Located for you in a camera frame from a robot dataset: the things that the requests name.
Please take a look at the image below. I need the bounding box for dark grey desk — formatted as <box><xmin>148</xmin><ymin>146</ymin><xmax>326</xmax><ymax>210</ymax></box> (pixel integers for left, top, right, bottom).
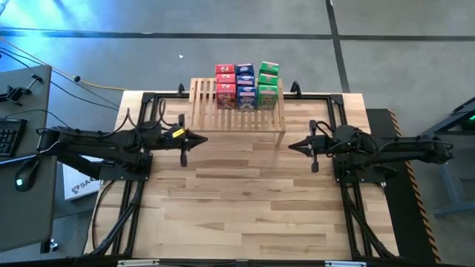
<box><xmin>0</xmin><ymin>65</ymin><xmax>59</xmax><ymax>254</ymax></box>

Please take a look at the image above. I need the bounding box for blue Frosted Flakes cereal box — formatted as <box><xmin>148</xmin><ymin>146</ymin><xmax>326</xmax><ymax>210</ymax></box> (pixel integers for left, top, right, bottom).
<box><xmin>235</xmin><ymin>74</ymin><xmax>256</xmax><ymax>88</ymax></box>
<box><xmin>235</xmin><ymin>63</ymin><xmax>255</xmax><ymax>77</ymax></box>
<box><xmin>236</xmin><ymin>85</ymin><xmax>258</xmax><ymax>111</ymax></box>

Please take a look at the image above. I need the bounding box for black keyboard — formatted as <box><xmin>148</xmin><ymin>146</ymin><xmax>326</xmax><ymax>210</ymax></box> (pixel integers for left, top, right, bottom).
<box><xmin>0</xmin><ymin>117</ymin><xmax>28</xmax><ymax>158</ymax></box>

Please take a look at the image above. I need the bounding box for black clamp mount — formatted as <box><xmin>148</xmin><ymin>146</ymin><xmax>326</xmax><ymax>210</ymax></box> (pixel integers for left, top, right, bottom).
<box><xmin>0</xmin><ymin>73</ymin><xmax>45</xmax><ymax>108</ymax></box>

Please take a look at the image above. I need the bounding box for black computer mouse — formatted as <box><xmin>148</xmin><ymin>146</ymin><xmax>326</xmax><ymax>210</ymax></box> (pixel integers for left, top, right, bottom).
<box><xmin>13</xmin><ymin>158</ymin><xmax>41</xmax><ymax>193</ymax></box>

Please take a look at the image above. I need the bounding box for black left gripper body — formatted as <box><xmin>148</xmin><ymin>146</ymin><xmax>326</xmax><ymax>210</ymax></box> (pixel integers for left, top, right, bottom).
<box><xmin>163</xmin><ymin>113</ymin><xmax>189</xmax><ymax>168</ymax></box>

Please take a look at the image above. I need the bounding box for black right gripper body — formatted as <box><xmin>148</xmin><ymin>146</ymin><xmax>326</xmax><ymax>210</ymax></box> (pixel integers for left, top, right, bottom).
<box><xmin>309</xmin><ymin>119</ymin><xmax>337</xmax><ymax>174</ymax></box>

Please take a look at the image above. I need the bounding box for black hazard-striped floor mat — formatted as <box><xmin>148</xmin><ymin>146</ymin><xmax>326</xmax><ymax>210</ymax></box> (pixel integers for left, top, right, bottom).
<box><xmin>365</xmin><ymin>108</ymin><xmax>443</xmax><ymax>265</ymax></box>

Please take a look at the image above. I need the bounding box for yellow floor cable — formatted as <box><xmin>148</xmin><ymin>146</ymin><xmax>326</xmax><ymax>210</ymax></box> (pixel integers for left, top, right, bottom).
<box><xmin>0</xmin><ymin>36</ymin><xmax>127</xmax><ymax>92</ymax></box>

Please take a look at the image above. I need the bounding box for black floor cable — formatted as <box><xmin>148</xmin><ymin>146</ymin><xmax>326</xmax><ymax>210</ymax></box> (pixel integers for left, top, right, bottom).
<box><xmin>0</xmin><ymin>47</ymin><xmax>120</xmax><ymax>112</ymax></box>

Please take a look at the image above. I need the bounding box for wooden slatted shelf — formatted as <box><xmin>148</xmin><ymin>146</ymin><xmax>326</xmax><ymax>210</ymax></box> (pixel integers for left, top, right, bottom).
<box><xmin>186</xmin><ymin>76</ymin><xmax>287</xmax><ymax>149</ymax></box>

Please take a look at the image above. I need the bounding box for white printed box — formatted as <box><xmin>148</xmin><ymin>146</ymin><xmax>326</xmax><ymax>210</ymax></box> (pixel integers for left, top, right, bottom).
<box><xmin>62</xmin><ymin>151</ymin><xmax>105</xmax><ymax>202</ymax></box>

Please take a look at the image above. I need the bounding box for blue-grey metal stand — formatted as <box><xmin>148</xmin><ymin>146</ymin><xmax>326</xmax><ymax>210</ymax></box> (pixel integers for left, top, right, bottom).
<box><xmin>410</xmin><ymin>95</ymin><xmax>475</xmax><ymax>219</ymax></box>

